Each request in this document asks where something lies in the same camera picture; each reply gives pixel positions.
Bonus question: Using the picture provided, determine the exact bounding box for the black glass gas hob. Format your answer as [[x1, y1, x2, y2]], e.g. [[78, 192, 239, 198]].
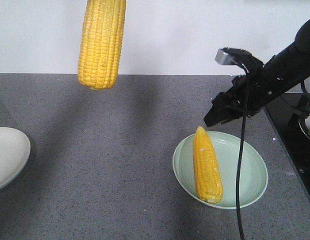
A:
[[265, 92, 310, 196]]

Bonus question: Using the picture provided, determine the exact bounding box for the black cable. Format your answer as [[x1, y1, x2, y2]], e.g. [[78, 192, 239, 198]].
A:
[[236, 64, 251, 240]]

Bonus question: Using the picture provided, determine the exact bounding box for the yellow corn cob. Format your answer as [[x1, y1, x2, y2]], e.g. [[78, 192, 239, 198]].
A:
[[193, 126, 224, 204], [77, 0, 127, 90]]

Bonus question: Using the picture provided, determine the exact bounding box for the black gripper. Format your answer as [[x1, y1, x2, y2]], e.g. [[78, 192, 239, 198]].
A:
[[203, 63, 272, 127]]

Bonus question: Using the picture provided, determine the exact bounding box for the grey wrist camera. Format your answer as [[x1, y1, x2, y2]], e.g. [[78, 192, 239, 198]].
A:
[[214, 47, 264, 71]]

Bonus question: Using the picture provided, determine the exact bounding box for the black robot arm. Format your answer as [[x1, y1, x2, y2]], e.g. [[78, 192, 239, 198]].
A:
[[203, 19, 310, 127]]

